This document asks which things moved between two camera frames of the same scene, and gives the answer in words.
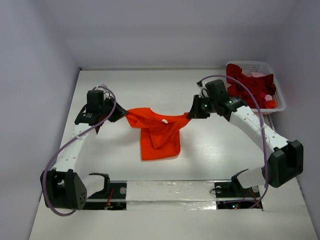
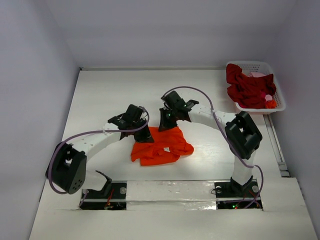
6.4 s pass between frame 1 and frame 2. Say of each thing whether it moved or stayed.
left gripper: moved
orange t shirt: moved
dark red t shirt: stayed
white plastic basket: stayed
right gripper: moved
